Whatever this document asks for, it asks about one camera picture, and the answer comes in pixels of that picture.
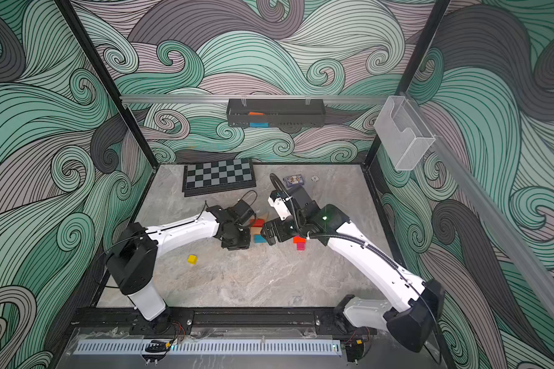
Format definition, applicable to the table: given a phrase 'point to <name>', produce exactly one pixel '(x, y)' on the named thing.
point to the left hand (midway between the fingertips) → (247, 244)
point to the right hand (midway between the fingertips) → (277, 227)
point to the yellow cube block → (192, 259)
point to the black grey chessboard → (218, 176)
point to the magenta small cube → (301, 246)
